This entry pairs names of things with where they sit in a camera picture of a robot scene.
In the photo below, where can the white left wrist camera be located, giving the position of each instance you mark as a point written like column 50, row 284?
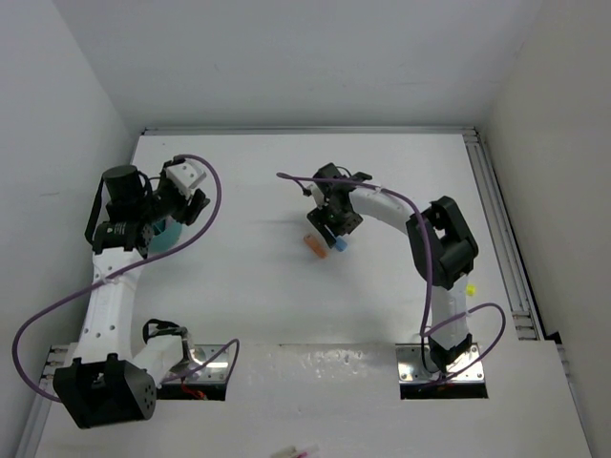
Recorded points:
column 186, row 176

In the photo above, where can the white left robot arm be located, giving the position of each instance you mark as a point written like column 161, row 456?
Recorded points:
column 106, row 382

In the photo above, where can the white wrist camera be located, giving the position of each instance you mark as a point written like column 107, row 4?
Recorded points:
column 186, row 176
column 313, row 191

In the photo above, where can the pink white object at edge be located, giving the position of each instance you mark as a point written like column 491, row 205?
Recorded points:
column 294, row 452

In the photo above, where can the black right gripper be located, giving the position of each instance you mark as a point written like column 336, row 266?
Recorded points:
column 320, row 218

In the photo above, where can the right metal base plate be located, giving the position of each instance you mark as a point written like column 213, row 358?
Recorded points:
column 416, row 367

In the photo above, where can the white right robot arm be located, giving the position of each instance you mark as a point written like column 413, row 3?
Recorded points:
column 442, row 246

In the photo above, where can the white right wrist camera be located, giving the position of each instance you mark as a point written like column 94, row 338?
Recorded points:
column 313, row 191

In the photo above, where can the teal pen holder cup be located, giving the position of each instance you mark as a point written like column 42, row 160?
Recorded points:
column 166, row 235

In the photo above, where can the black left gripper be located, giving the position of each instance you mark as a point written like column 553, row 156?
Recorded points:
column 185, row 214

